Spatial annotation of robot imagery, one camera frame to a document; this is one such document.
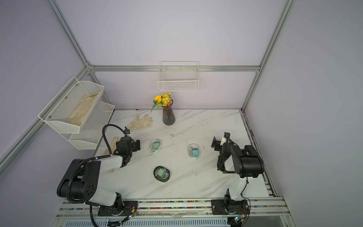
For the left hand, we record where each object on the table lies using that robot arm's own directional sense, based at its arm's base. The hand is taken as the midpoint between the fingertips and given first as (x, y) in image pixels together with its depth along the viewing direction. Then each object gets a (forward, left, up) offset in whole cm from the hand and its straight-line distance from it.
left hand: (129, 142), depth 95 cm
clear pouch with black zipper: (-23, -23, -2) cm, 33 cm away
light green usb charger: (-20, -24, -2) cm, 31 cm away
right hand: (+3, -64, -1) cm, 64 cm away
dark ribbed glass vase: (+21, -26, +2) cm, 33 cm away
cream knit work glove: (+23, -6, -4) cm, 24 cm away
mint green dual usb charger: (-1, -18, -2) cm, 19 cm away
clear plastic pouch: (-6, -42, -3) cm, 42 cm away
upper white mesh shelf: (+7, +26, +27) cm, 38 cm away
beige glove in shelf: (+12, +21, +26) cm, 35 cm away
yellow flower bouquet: (+21, -24, +20) cm, 38 cm away
